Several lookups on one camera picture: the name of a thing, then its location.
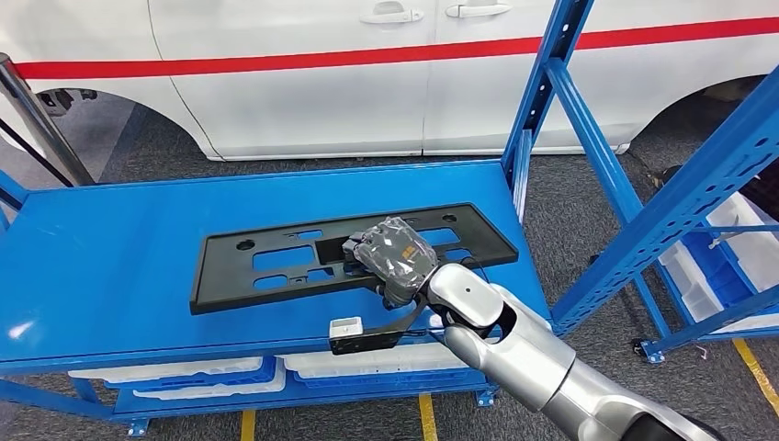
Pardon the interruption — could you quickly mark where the white plastic bin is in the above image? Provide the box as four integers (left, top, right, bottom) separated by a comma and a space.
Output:
66, 356, 265, 384
275, 342, 471, 380
658, 242, 779, 334
707, 192, 779, 293
130, 364, 288, 401

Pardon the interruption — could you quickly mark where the black curved car part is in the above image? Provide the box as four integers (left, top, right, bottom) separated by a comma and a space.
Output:
736, 173, 779, 221

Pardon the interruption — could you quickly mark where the yellow floor tape square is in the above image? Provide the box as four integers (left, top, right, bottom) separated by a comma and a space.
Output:
731, 337, 779, 416

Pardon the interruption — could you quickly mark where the chrome stanchion post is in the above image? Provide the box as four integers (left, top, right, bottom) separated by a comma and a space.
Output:
0, 51, 96, 188

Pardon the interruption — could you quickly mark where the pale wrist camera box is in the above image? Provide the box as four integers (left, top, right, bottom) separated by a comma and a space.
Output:
328, 315, 366, 342

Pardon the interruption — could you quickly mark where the blue steel shelf rack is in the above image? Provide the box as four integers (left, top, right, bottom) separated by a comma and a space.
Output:
0, 0, 779, 438
631, 182, 779, 365

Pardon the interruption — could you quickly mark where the white car red stripe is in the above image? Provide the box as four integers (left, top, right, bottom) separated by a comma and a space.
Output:
0, 0, 779, 163

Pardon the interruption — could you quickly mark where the black camera bracket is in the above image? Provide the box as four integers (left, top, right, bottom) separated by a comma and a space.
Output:
329, 293, 431, 356

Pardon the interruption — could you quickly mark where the black plastic mounting plate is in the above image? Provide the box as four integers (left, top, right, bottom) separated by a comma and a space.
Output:
188, 202, 520, 316

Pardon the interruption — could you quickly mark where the blue plastic bin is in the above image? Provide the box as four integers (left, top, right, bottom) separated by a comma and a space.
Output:
103, 357, 279, 391

